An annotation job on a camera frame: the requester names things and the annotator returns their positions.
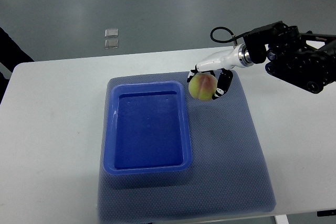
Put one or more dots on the upper metal floor plate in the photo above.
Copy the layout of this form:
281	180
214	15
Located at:
111	32

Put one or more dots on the white table leg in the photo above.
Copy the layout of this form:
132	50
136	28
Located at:
281	219

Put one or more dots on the person in black clothes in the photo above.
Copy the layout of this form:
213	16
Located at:
11	53

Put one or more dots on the blue grey textured mat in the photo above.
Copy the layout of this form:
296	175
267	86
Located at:
228	174

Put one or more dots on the yellow pink peach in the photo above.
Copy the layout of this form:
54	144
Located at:
202	86

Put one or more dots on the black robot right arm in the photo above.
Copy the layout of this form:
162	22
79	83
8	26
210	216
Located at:
305	60

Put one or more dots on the lower metal floor plate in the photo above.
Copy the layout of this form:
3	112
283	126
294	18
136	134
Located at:
111	43

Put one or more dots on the metal floor plate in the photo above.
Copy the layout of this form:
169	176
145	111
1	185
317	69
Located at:
111	43
111	32

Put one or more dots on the black table control box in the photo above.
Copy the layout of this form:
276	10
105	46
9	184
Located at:
326	213

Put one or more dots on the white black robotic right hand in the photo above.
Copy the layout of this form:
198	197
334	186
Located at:
220	65

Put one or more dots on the blue plastic tray plate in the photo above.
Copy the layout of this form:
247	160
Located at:
147	129

